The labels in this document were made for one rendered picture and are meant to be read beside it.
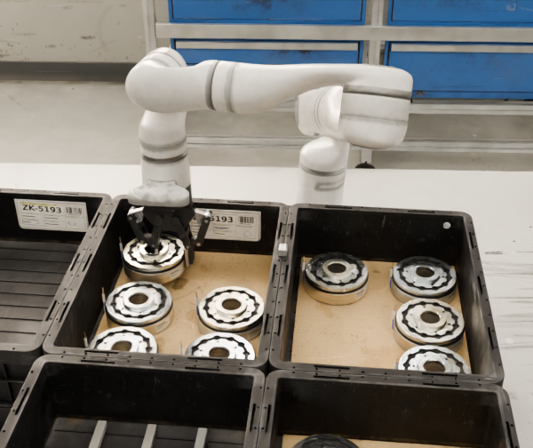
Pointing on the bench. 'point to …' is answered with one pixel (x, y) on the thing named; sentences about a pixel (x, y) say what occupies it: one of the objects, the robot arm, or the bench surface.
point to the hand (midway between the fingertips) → (172, 255)
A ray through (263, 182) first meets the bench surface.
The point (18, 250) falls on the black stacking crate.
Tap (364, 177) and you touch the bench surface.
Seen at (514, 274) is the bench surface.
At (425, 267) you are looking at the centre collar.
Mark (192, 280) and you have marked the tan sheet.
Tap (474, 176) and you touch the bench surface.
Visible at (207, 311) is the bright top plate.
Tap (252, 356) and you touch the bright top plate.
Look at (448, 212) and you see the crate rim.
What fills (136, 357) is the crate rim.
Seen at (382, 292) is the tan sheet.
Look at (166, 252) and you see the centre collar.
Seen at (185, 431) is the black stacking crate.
